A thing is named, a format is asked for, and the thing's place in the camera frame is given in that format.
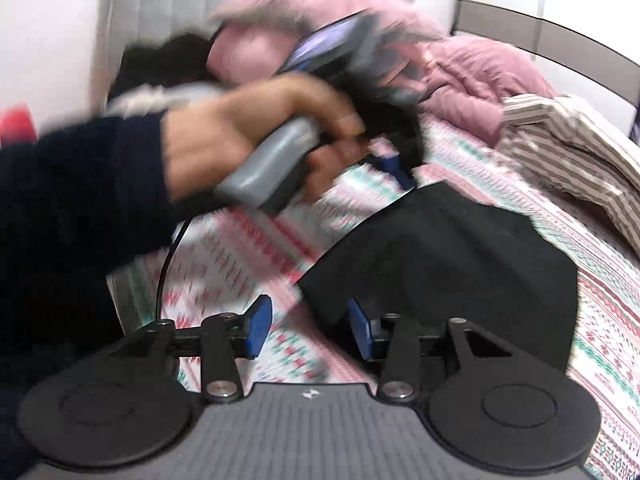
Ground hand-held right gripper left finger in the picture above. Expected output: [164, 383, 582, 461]
[122, 295, 273, 405]

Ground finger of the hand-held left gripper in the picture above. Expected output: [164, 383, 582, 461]
[367, 152, 417, 192]

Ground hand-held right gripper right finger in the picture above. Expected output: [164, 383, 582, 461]
[348, 297, 513, 405]

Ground black pants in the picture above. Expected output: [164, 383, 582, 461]
[297, 187, 580, 376]

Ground person's left forearm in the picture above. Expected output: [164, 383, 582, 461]
[0, 112, 183, 461]

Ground person's left hand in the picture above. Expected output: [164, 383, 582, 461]
[162, 76, 368, 207]

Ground pink quilt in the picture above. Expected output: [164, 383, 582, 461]
[207, 0, 557, 147]

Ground grey fluffy cloth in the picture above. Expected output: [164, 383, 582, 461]
[104, 81, 223, 117]

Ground dark cloth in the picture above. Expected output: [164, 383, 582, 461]
[107, 34, 217, 102]

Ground striped beige cloth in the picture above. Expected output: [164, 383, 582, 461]
[495, 92, 640, 243]

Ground patterned bed sheet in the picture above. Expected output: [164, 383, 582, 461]
[107, 115, 640, 480]

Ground red object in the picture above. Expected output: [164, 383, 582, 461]
[0, 104, 40, 147]

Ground black cable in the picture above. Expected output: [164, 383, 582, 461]
[156, 217, 193, 322]

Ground grey wall panel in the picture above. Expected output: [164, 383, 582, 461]
[452, 0, 640, 111]

